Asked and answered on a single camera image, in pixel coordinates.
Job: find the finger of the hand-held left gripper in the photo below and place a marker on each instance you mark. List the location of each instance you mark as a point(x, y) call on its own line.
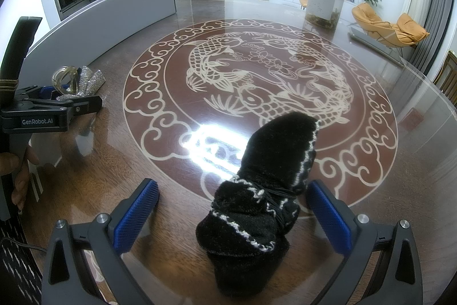
point(44, 92)
point(85, 104)

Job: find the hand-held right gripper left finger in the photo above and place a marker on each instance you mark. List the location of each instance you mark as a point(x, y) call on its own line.
point(137, 215)

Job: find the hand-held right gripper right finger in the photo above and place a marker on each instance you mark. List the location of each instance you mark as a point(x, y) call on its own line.
point(328, 219)

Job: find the black knitted glove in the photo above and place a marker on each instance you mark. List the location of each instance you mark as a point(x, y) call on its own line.
point(264, 183)

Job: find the brown patterned wooden desktop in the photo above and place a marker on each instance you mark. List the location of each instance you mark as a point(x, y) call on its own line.
point(107, 147)

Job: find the person's left hand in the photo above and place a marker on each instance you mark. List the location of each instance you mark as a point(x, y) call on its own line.
point(21, 183)

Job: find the black patterned clothing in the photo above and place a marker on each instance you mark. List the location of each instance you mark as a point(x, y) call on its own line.
point(18, 273)

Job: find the wooden chair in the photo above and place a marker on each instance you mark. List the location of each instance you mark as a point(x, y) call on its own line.
point(448, 74)

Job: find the orange lounge chair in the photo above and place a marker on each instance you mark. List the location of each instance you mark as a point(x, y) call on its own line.
point(371, 21)
point(410, 30)

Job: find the orange bench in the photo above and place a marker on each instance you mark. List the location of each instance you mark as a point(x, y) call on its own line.
point(303, 3)

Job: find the clear plastic container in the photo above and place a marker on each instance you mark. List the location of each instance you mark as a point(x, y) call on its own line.
point(321, 1)

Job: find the grey curtain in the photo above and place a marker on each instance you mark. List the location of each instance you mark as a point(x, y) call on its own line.
point(441, 26)

